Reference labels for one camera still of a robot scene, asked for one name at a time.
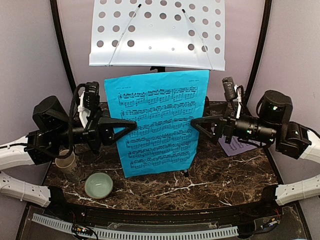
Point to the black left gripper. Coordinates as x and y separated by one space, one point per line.
98 128

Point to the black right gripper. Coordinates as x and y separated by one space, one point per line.
228 126

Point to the blue sheet music page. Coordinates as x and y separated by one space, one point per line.
162 104

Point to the grey perforated music stand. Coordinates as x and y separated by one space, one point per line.
182 35

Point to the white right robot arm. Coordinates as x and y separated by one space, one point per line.
272 125

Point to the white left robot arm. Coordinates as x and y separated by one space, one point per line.
43 146

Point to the red-brown wooden metronome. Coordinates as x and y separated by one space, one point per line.
207 107

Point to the lavender sheet music page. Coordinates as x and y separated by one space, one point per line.
234 147

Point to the cream ceramic mug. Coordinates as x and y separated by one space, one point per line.
70 168

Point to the light green ceramic bowl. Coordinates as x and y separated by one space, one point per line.
98 185

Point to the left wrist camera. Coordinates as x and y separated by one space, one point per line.
89 102

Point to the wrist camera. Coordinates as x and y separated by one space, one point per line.
89 102
233 92

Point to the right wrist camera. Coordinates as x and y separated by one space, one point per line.
233 92

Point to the white slotted cable duct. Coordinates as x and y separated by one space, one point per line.
119 231

